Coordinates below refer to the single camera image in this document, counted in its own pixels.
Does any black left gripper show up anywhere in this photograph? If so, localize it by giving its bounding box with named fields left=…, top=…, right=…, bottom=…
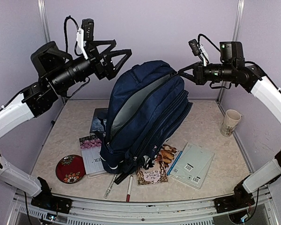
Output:
left=50, top=40, right=133, bottom=92

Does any black blue highlighter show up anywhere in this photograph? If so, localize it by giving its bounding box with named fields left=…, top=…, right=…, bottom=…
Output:
left=114, top=173, right=128, bottom=185

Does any red white marker pen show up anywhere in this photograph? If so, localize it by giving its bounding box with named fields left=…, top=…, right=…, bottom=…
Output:
left=126, top=175, right=133, bottom=202

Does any blue white booklet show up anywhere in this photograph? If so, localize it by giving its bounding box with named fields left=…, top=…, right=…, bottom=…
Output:
left=166, top=151, right=183, bottom=176

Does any red floral plate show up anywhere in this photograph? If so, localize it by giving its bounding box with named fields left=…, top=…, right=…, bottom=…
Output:
left=55, top=155, right=86, bottom=184

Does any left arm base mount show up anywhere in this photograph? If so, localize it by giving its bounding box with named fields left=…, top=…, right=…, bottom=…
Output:
left=31, top=177, right=72, bottom=214

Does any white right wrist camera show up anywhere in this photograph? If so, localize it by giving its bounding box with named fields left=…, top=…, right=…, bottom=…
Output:
left=188, top=39, right=209, bottom=66

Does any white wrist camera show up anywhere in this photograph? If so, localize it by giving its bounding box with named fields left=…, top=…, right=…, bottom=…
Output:
left=76, top=18, right=95, bottom=60
left=188, top=39, right=209, bottom=66

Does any illustrated taming shrew book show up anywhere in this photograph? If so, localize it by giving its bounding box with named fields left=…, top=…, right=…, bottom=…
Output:
left=136, top=144, right=180, bottom=186

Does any dark fantasy cover book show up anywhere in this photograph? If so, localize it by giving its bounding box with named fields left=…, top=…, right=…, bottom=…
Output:
left=89, top=108, right=108, bottom=134

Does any navy blue student backpack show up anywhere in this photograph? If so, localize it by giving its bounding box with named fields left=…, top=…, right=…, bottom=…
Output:
left=100, top=60, right=192, bottom=174

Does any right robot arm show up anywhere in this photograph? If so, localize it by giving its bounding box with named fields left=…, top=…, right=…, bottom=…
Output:
left=178, top=39, right=281, bottom=208

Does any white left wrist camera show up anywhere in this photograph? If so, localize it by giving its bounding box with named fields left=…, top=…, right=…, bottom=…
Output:
left=76, top=18, right=95, bottom=60

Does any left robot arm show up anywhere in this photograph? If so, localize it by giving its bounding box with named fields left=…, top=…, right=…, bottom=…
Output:
left=0, top=40, right=132, bottom=209

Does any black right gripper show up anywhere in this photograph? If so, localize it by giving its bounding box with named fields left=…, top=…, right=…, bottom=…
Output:
left=178, top=60, right=236, bottom=84

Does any floral ceramic mug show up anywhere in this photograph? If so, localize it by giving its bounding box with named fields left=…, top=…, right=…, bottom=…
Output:
left=220, top=109, right=243, bottom=137

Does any pale green book with barcode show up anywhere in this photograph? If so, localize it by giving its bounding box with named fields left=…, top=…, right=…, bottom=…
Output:
left=169, top=143, right=214, bottom=189

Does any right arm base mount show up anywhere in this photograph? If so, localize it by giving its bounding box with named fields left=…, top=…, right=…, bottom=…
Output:
left=214, top=183, right=255, bottom=213

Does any aluminium front rail frame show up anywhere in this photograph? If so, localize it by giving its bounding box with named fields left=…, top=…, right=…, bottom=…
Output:
left=7, top=187, right=279, bottom=225

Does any white Designer Fate book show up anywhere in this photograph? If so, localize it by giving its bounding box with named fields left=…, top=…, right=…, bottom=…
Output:
left=79, top=134, right=107, bottom=179

